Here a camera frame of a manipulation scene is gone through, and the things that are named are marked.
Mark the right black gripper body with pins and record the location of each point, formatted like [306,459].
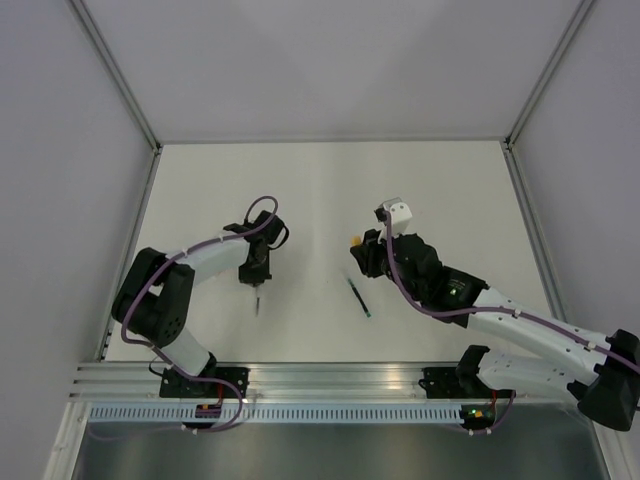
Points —
[376,258]

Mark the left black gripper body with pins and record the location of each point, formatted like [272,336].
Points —
[255,273]

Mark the green pen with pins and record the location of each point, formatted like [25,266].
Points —
[359,297]

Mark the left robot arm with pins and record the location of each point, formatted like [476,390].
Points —
[154,299]

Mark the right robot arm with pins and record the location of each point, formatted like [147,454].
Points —
[597,373]

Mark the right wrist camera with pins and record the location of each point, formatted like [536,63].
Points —
[395,215]

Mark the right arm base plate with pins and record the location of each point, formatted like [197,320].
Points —
[444,383]

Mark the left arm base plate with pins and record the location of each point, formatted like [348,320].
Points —
[175,386]

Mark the white slotted cable duct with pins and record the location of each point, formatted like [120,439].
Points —
[272,413]

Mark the right aluminium frame post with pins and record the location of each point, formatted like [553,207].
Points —
[542,256]

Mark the aluminium frame post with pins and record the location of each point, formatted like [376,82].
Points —
[542,256]
[99,44]

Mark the aluminium mounting rail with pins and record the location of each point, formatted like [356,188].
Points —
[395,382]

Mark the left aluminium frame post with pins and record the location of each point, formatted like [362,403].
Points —
[99,44]

